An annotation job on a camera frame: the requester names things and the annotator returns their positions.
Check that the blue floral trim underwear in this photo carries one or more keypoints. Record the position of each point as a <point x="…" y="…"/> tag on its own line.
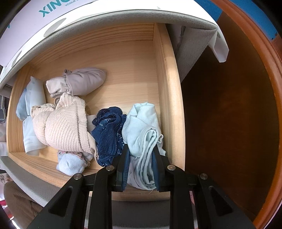
<point x="71" y="163"/>

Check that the beige lace bra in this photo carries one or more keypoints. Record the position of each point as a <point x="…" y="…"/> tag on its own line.
<point x="63" y="126"/>

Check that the pale blue underwear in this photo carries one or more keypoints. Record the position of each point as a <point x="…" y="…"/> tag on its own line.
<point x="141" y="132"/>

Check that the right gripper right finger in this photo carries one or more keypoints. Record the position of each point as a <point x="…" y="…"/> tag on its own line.
<point x="172" y="179"/>

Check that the pink XINCCI shoe box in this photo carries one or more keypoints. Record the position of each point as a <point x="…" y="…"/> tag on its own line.
<point x="32" y="18"/>

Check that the wooden top drawer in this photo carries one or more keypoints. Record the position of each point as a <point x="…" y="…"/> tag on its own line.
<point x="137" y="72"/>

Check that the navy lace underwear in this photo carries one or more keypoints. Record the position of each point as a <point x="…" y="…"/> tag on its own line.
<point x="108" y="134"/>

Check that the brown corduroy left leg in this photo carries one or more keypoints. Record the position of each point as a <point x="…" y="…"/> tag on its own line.
<point x="21" y="205"/>

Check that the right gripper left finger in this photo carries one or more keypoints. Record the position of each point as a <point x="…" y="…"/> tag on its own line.
<point x="112" y="178"/>

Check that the grey beige rolled underwear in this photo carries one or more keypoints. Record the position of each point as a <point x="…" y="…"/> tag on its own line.
<point x="78" y="82"/>

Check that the white patterned cover cloth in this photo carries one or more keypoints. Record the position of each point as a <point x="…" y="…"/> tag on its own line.
<point x="105" y="22"/>

